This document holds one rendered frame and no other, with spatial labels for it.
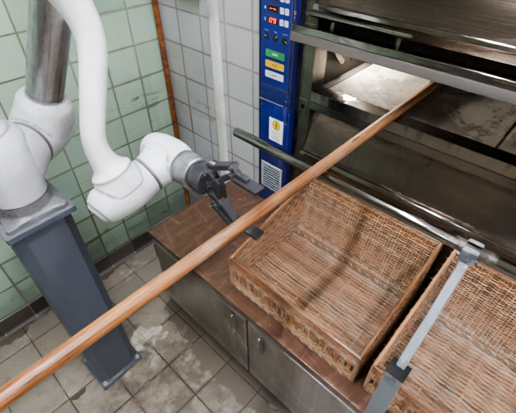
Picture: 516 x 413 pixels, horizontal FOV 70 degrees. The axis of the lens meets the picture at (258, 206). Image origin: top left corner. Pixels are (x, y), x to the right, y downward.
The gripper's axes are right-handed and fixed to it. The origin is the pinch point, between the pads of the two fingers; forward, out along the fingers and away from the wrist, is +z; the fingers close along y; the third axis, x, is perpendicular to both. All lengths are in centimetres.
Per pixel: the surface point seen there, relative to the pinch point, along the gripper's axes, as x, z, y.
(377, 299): -43, 20, 60
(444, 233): -24.6, 33.2, 1.7
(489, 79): -47, 25, -24
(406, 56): -47, 6, -24
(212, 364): 0, -30, 119
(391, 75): -93, -17, 1
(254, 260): -24, -24, 57
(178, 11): -60, -105, -13
